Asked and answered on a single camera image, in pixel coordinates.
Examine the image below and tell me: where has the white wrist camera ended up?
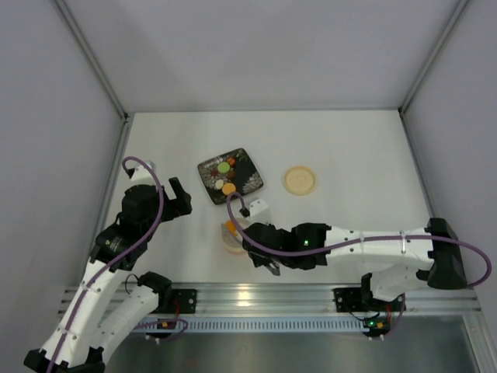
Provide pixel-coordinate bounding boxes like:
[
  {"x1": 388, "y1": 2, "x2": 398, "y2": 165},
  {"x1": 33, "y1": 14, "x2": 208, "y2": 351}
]
[
  {"x1": 248, "y1": 198, "x2": 272, "y2": 225},
  {"x1": 130, "y1": 163, "x2": 155, "y2": 186}
]

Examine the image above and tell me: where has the orange fish shaped snack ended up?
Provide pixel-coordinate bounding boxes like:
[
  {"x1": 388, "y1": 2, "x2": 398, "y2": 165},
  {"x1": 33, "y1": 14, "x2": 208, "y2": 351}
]
[{"x1": 224, "y1": 221, "x2": 237, "y2": 235}]

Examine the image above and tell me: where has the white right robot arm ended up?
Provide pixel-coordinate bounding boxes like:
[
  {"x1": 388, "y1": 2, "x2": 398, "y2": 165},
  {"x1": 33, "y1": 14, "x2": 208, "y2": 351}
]
[{"x1": 242, "y1": 218, "x2": 467, "y2": 309}]

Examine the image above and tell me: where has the black floral square plate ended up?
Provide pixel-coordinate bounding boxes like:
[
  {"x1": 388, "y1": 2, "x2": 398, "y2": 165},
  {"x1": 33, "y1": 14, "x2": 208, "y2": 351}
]
[{"x1": 197, "y1": 148, "x2": 264, "y2": 205}]

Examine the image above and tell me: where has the cream round box lid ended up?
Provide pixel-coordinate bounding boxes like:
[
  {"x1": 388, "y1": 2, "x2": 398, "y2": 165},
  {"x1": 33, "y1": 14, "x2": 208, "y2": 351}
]
[{"x1": 283, "y1": 166, "x2": 318, "y2": 197}]

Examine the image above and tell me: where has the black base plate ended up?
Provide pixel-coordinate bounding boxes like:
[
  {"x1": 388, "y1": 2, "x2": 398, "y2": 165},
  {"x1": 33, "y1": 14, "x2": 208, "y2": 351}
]
[
  {"x1": 332, "y1": 288, "x2": 403, "y2": 313},
  {"x1": 154, "y1": 288, "x2": 197, "y2": 315}
]

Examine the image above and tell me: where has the grey slotted cable duct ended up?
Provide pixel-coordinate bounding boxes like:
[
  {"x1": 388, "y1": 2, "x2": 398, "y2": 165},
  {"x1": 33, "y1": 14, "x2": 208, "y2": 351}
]
[{"x1": 127, "y1": 319, "x2": 370, "y2": 333}]

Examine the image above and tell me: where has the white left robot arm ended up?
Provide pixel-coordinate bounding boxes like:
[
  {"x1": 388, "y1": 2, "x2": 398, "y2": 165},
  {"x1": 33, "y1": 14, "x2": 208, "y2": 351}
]
[{"x1": 23, "y1": 177, "x2": 192, "y2": 372}]

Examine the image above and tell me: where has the left aluminium frame post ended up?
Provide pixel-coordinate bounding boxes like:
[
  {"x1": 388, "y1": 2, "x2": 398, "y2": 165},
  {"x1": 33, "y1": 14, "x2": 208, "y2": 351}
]
[{"x1": 50, "y1": 1, "x2": 130, "y2": 250}]

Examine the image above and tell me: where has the green round cookie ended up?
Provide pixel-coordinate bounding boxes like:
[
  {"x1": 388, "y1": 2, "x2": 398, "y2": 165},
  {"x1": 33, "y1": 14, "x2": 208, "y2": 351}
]
[{"x1": 217, "y1": 162, "x2": 231, "y2": 174}]

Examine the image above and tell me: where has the aluminium mounting rail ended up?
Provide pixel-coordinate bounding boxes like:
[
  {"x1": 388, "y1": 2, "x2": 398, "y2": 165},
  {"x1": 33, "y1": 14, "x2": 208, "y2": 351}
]
[{"x1": 172, "y1": 283, "x2": 481, "y2": 316}]

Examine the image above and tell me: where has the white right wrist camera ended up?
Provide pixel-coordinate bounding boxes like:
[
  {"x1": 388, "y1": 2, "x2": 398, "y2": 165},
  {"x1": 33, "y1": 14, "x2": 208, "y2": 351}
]
[{"x1": 248, "y1": 198, "x2": 272, "y2": 225}]

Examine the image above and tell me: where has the right aluminium frame post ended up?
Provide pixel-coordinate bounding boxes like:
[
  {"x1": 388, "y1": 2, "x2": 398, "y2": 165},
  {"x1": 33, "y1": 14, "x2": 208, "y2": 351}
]
[{"x1": 398, "y1": 0, "x2": 473, "y2": 281}]

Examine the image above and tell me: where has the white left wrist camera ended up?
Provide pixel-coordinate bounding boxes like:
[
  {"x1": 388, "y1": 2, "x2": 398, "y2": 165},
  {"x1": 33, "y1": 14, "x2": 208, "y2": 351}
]
[{"x1": 130, "y1": 163, "x2": 155, "y2": 186}]

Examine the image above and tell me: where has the aluminium frame post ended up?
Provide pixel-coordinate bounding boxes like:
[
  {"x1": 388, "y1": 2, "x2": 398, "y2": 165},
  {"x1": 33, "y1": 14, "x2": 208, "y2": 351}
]
[
  {"x1": 50, "y1": 1, "x2": 130, "y2": 250},
  {"x1": 398, "y1": 0, "x2": 473, "y2": 281}
]

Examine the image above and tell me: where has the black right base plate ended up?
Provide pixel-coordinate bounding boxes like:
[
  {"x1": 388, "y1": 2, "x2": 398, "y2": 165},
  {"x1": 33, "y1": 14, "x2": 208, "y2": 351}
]
[{"x1": 332, "y1": 288, "x2": 403, "y2": 313}]

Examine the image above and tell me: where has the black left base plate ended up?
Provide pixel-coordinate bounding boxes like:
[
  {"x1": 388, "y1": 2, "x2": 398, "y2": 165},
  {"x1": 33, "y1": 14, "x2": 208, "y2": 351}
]
[{"x1": 154, "y1": 288, "x2": 197, "y2": 315}]

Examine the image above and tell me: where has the orange round cracker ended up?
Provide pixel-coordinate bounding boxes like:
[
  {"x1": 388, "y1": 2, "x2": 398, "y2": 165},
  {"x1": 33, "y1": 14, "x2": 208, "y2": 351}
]
[{"x1": 221, "y1": 183, "x2": 236, "y2": 196}]

